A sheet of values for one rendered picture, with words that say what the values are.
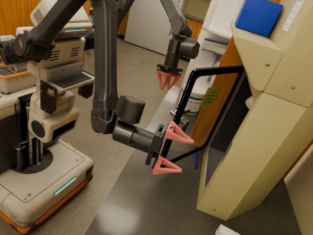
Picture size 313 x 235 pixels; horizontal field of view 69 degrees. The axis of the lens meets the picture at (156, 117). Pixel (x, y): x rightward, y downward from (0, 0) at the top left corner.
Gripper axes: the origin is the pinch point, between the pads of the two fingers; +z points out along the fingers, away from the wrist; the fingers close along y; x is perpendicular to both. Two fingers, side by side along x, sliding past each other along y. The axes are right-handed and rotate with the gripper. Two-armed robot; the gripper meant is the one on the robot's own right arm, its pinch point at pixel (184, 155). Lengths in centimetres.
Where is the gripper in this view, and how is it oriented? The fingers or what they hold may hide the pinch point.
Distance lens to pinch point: 61.6
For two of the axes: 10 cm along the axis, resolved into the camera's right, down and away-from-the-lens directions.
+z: 9.3, 3.5, -1.0
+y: 2.7, -8.6, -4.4
